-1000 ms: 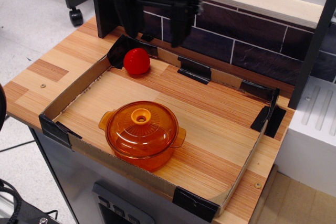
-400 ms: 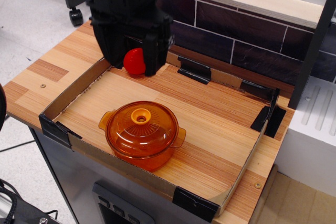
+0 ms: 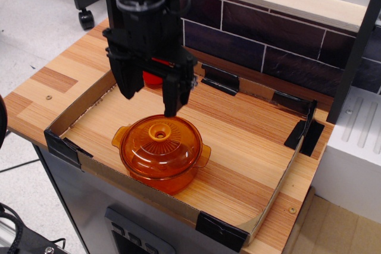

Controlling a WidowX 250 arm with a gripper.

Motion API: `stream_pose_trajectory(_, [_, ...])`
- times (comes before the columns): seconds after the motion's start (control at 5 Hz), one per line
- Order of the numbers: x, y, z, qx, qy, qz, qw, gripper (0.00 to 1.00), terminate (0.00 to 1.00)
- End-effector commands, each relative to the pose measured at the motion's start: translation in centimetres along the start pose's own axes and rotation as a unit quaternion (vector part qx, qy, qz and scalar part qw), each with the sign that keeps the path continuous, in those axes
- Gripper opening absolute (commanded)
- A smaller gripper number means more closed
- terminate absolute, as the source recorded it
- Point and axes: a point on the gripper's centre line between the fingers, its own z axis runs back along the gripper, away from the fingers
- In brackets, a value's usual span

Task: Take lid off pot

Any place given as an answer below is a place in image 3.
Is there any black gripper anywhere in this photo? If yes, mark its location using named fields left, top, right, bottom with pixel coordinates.
left=107, top=0, right=196, bottom=117

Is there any cardboard fence with black tape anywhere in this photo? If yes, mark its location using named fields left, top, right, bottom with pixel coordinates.
left=43, top=38, right=326, bottom=253

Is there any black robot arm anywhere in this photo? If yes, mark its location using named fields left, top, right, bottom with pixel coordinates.
left=102, top=0, right=197, bottom=117

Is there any orange transparent pot lid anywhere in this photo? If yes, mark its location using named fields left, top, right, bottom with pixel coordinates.
left=112, top=115, right=206, bottom=180

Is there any black braided cable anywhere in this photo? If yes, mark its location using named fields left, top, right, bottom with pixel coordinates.
left=0, top=202, right=67, bottom=254

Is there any red toy strawberry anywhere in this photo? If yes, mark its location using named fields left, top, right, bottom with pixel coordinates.
left=143, top=58, right=171, bottom=85

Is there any orange transparent plastic pot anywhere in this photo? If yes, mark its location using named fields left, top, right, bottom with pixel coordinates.
left=112, top=123, right=211, bottom=195

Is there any toy oven control panel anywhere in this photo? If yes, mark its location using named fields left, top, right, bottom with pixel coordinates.
left=105, top=207, right=176, bottom=254

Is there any dark right upright post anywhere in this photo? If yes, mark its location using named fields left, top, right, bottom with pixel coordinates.
left=326, top=0, right=380, bottom=124

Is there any white toy sink unit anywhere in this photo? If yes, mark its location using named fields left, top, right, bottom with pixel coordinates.
left=312, top=87, right=380, bottom=222

